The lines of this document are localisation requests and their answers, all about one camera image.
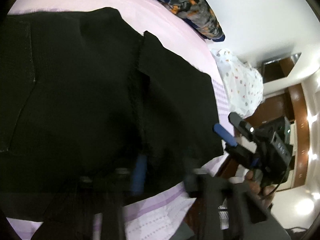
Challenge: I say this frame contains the black pants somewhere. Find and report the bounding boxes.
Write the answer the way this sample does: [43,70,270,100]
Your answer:
[1,8,223,239]

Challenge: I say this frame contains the striped sleeve forearm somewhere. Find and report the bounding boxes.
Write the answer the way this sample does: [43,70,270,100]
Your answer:
[218,199,229,230]

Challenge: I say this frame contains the person right hand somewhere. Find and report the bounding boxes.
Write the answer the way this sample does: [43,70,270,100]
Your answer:
[245,171,275,209]

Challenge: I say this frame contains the white patterned cover bundle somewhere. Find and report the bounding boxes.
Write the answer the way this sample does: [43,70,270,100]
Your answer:
[211,49,264,119]

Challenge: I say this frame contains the navy cat print pillow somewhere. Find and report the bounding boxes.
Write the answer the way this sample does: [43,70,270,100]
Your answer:
[157,0,225,42]

